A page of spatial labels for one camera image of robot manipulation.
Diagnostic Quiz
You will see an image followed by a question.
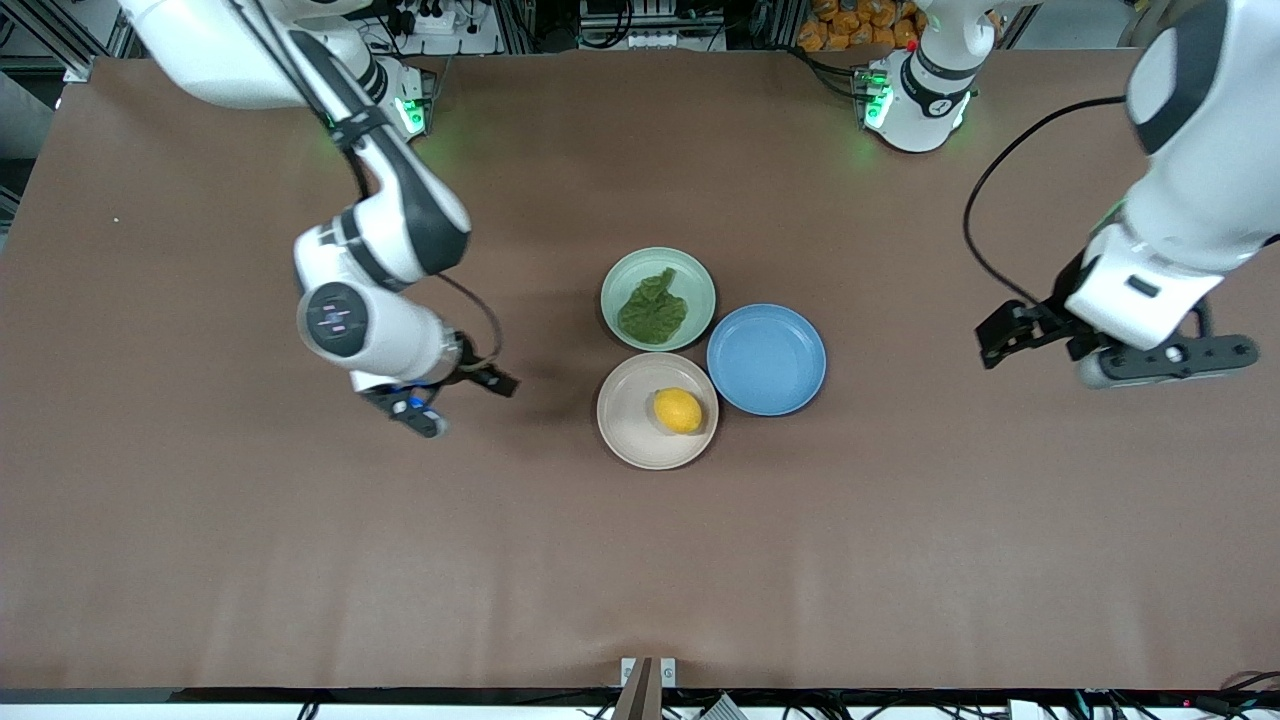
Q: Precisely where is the metal table edge bracket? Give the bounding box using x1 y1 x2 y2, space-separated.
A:
612 656 678 720

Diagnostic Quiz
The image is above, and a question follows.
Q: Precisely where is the green lettuce leaf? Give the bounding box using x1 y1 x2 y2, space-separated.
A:
616 267 689 347

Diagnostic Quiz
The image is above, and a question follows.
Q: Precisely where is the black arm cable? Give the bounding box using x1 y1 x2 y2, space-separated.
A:
962 95 1131 307
434 272 504 373

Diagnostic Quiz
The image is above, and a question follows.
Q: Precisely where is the orange items pile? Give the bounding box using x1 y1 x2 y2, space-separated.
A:
797 0 926 53

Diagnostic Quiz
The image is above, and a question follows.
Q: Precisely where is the beige plate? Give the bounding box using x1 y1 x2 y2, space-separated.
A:
596 352 720 471

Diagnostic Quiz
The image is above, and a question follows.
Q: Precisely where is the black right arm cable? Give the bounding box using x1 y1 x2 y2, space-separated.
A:
434 272 504 373

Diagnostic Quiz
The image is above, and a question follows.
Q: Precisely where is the mint green plate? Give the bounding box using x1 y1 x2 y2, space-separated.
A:
600 246 718 353

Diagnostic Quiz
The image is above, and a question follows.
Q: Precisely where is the yellow lemon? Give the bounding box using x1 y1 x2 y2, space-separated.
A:
652 387 705 435

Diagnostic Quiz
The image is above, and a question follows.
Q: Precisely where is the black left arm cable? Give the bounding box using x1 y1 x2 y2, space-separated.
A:
962 95 1131 307

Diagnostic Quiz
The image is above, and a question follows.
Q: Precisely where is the white power strip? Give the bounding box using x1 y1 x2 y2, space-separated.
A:
398 0 473 35

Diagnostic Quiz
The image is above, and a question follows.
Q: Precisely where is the blue plate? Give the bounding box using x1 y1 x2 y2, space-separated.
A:
706 303 828 418

